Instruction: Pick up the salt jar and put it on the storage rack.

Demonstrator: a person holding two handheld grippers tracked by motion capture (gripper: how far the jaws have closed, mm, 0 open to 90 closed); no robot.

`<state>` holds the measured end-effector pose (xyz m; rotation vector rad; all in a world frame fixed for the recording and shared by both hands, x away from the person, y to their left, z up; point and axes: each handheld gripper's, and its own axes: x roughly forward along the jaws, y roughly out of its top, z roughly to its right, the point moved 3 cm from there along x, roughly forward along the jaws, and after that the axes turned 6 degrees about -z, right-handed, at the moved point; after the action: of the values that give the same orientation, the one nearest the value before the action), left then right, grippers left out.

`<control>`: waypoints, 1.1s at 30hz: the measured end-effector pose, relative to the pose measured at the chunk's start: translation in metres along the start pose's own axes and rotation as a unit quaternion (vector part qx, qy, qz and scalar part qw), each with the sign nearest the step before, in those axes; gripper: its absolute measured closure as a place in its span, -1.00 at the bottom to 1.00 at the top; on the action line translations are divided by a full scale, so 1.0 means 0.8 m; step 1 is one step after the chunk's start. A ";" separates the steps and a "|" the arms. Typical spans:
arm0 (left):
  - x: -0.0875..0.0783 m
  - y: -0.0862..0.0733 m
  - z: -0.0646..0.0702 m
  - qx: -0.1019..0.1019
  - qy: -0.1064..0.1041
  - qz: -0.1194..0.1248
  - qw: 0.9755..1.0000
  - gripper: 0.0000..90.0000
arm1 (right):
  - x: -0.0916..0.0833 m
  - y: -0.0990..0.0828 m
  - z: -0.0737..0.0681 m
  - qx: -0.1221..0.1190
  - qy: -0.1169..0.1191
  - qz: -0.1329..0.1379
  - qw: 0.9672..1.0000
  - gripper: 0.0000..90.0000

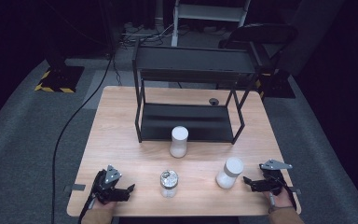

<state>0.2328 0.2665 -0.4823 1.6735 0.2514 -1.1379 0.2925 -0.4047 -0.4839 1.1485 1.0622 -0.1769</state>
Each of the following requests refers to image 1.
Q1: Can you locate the right hand-held gripper cable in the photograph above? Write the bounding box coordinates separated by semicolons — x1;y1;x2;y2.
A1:
279;177;298;213

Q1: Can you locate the grey curtain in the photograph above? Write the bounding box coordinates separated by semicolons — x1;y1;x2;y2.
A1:
276;0;347;77

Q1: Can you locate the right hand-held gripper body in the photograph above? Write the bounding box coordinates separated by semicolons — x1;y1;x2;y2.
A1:
258;159;294;197

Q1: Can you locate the glass jar with silver lid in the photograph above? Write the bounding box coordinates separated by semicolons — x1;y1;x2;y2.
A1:
159;169;180;199

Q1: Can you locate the black stand base striped edge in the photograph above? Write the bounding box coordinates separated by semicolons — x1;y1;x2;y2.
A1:
255;69;296;100
34;63;86;94

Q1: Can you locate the white step ladder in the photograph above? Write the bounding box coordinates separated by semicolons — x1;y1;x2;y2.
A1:
170;0;252;48

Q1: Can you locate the person's right hand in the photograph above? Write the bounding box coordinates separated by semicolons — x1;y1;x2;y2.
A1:
262;189;295;213

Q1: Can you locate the black chair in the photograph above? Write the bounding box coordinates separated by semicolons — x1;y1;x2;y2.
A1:
218;22;300;64

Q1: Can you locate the tall white jar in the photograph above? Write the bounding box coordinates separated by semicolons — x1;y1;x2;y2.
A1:
169;125;189;159

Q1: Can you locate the clear jar with white lid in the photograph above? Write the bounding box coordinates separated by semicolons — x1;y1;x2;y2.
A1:
215;156;245;189

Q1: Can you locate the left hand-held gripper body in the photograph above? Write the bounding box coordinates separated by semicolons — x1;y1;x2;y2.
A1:
89;164;129;205

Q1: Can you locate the black floor cable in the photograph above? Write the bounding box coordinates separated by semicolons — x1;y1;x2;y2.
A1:
50;52;115;224

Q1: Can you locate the bundle of floor cables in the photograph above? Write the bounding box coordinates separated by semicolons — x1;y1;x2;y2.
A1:
117;21;175;49

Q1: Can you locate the person's left hand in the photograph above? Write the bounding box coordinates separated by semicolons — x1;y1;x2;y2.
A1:
89;200;117;213

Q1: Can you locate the black metal shelf rack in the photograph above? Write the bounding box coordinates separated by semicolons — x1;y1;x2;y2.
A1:
131;38;266;145

